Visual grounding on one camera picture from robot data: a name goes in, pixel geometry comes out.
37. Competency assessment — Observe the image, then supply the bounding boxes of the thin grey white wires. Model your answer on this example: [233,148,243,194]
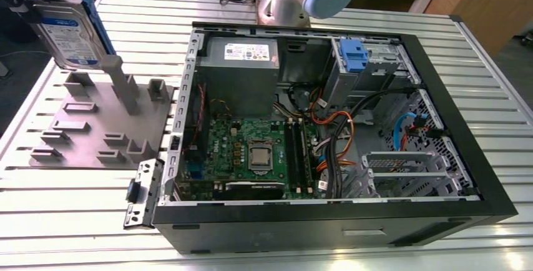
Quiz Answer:
[311,135,337,155]

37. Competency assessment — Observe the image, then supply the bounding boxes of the blue drive cage latch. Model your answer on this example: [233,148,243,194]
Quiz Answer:
[338,38,370,74]

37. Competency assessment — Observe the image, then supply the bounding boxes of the grey optical drive cage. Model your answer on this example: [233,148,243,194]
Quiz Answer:
[322,36,418,119]

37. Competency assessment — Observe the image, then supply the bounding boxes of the blue data wire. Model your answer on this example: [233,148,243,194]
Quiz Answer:
[391,112,430,154]

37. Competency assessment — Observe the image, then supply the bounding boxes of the thick black cable bundle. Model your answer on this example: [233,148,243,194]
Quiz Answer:
[322,86,418,199]

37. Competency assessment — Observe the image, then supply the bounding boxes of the red yellow black power wire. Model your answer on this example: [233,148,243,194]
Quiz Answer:
[405,117,446,139]

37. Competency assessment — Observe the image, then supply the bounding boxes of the hard disk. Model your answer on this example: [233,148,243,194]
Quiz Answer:
[18,0,118,71]

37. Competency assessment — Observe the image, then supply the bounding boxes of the black RAM stick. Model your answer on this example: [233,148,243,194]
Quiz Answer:
[297,120,317,192]

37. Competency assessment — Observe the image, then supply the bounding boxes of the grey power supply unit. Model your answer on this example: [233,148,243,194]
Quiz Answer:
[194,37,281,121]

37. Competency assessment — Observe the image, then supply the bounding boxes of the green motherboard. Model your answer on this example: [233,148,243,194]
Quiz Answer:
[173,117,330,202]

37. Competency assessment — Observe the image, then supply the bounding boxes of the black office chair base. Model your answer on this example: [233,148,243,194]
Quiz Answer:
[518,26,533,46]

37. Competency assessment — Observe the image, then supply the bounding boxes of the wooden cabinet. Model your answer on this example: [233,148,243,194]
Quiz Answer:
[426,0,533,58]

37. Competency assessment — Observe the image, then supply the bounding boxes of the metal disk bay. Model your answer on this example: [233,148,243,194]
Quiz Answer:
[359,150,479,199]

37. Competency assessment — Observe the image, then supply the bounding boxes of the hinged metal slot bracket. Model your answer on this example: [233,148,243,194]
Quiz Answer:
[122,157,165,230]

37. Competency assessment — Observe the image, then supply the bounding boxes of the grey parts rack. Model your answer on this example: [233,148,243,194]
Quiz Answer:
[28,54,177,170]

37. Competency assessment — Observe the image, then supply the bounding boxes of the orange yellow wire bundle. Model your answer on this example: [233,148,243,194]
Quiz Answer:
[309,110,359,174]

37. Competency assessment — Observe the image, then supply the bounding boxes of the silver CPU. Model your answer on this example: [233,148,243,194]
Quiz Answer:
[247,146,274,167]

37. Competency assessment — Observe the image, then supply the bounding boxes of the black open PC case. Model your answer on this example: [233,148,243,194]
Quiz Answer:
[122,20,519,255]

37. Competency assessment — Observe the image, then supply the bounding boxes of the CPU socket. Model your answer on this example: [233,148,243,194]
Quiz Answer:
[245,139,277,175]

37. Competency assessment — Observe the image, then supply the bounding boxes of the black graphics card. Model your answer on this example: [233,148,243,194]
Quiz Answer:
[211,180,286,202]

